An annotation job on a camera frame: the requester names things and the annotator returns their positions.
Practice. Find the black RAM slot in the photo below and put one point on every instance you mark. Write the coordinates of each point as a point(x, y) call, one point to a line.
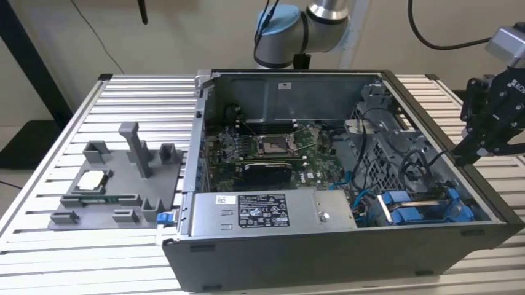
point(278, 122)
point(278, 126)
point(274, 154)
point(274, 158)

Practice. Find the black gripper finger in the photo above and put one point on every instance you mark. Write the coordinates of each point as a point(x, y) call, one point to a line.
point(508, 146)
point(469, 153)

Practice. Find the green motherboard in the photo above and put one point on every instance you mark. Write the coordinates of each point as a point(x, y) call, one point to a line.
point(315, 166)

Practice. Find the black graphics card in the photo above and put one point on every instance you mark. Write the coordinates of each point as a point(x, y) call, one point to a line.
point(266, 173)

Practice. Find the CPU socket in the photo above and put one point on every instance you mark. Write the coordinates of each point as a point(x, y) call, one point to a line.
point(273, 144)

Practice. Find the thin metal locking lever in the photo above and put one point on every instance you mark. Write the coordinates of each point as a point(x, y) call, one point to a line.
point(249, 127)

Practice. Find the silver power supply unit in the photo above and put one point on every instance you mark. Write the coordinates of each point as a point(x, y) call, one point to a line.
point(266, 212)

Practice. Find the grey parts rack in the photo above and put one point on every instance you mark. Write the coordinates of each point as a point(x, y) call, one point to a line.
point(119, 172)

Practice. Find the green RAM stick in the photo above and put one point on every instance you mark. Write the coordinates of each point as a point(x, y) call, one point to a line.
point(107, 199)

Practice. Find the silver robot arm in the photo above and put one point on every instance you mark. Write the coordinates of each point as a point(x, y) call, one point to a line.
point(319, 33)

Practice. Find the black and silver PC case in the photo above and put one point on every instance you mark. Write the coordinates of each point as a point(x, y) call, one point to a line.
point(287, 261)

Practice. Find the dark stand post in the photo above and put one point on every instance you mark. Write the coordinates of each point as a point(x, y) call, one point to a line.
point(36, 77)

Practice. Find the silver CPU chip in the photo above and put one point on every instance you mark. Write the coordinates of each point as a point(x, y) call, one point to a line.
point(94, 179)

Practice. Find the blue case latch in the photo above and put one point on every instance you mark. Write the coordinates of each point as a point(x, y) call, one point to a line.
point(163, 218)

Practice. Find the hard disk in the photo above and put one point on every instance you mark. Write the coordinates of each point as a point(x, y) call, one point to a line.
point(410, 215)

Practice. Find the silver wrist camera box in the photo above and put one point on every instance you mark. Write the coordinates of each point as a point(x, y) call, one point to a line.
point(506, 46)

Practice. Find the black hanging antenna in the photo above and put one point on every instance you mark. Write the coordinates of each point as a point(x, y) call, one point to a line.
point(143, 12)

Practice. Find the perforated metal disk bay cage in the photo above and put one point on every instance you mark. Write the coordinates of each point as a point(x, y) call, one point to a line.
point(389, 159)

